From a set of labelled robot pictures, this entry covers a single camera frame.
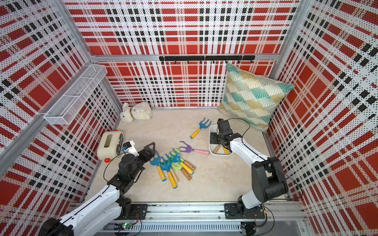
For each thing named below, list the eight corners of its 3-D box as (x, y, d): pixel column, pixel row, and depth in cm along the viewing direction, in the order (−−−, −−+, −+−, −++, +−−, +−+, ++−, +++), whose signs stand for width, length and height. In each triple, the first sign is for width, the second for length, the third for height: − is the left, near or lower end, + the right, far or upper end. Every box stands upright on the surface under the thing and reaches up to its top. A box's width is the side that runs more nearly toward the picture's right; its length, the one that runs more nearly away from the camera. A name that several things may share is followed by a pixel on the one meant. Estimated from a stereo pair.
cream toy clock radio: (104, 166, 92) (95, 159, 84) (104, 140, 104) (96, 132, 96) (127, 159, 95) (120, 151, 87) (124, 134, 108) (118, 125, 100)
